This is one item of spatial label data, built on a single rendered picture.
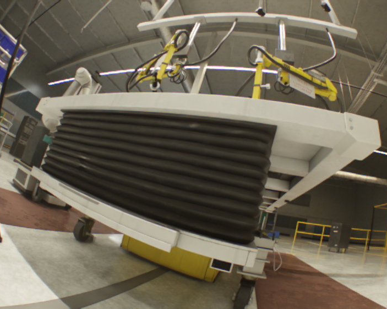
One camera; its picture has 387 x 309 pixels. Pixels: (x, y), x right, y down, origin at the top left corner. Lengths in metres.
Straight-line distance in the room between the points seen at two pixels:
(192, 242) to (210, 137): 0.31
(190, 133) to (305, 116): 0.35
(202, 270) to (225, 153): 0.96
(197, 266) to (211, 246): 0.87
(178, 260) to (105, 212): 0.87
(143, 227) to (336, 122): 0.62
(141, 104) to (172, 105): 0.12
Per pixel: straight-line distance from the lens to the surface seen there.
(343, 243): 7.13
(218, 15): 3.31
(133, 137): 0.69
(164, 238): 0.50
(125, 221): 0.56
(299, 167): 0.98
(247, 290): 1.07
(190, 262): 1.36
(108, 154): 0.73
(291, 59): 2.33
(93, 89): 2.90
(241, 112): 0.57
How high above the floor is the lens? 0.48
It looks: 16 degrees up
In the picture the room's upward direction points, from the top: 16 degrees clockwise
